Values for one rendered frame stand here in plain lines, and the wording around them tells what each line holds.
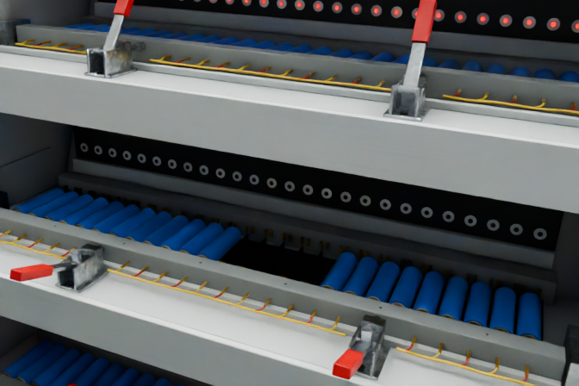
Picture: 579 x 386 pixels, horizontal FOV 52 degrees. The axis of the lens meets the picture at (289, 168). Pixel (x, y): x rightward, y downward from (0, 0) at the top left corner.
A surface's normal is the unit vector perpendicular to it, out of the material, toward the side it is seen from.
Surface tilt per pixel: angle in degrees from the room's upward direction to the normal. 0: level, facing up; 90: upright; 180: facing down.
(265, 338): 19
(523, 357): 109
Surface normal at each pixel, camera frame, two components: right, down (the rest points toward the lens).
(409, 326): -0.37, 0.32
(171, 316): 0.04, -0.93
